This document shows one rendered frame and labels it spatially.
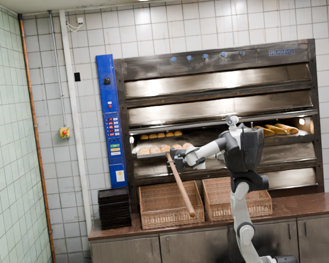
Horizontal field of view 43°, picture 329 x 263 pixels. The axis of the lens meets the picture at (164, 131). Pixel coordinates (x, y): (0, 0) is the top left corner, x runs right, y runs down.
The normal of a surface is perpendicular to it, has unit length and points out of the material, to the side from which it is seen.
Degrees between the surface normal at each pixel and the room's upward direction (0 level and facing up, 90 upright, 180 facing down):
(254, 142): 90
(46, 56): 90
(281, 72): 69
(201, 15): 90
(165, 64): 90
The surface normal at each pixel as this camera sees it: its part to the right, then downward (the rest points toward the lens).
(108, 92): 0.04, 0.11
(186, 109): 0.00, -0.24
